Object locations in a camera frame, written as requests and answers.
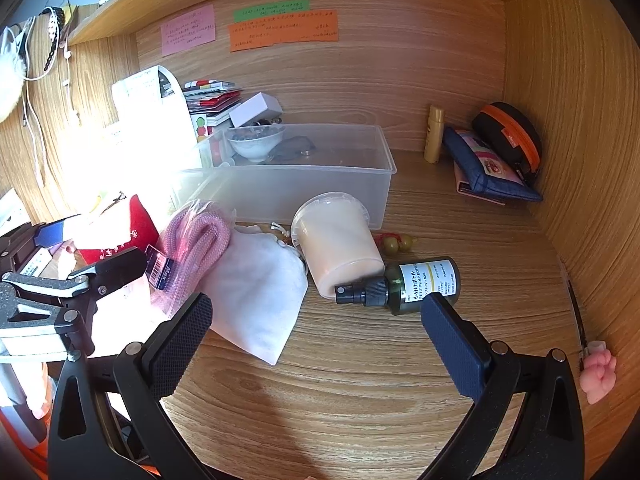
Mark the blue patchwork pencil case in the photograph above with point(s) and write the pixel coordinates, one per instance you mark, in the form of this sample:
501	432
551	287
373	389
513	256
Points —
485	171

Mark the pink wallet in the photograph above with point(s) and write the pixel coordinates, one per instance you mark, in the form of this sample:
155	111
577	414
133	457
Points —
463	188

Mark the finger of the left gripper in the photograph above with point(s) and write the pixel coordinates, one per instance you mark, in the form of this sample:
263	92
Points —
55	233
110	274

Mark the pink sticky note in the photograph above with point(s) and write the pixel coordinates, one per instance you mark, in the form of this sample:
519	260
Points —
188	30

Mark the clear plastic storage bin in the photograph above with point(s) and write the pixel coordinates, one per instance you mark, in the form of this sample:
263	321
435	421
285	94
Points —
309	161

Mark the white cloth pouch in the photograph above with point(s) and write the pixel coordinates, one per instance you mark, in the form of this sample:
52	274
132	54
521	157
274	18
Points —
257	288

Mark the orange sticky note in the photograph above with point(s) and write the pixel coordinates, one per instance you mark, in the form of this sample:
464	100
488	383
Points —
288	28

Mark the black orange round case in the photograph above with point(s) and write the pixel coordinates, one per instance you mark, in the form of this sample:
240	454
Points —
511	135

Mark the green sticky note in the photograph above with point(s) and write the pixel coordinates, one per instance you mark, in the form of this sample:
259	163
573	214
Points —
270	8

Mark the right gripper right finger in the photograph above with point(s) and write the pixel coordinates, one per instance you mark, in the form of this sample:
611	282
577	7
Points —
547	438

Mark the white bowl of trinkets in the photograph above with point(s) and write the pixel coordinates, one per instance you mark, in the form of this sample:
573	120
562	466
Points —
254	143

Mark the pink paw squishy toy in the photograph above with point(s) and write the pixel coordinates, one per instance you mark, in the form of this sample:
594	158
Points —
598	376

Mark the red and gold pouch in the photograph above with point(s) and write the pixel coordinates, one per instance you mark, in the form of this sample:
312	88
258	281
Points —
123	225

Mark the small white box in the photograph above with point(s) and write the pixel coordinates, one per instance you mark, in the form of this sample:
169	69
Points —
258	107

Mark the fruit pattern box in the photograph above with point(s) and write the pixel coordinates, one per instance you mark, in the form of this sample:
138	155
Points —
199	122

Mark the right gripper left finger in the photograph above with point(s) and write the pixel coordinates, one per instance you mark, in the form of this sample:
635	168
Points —
107	420

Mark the green spray bottle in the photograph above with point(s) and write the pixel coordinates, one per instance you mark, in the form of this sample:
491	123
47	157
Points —
403	286

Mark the yellow cosmetic tube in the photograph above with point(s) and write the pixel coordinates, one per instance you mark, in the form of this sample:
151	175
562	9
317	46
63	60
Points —
434	133

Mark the stack of books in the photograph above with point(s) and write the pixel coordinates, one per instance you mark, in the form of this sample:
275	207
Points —
212	100

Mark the cream jar with lid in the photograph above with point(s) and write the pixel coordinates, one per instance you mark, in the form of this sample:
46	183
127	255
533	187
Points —
332	232

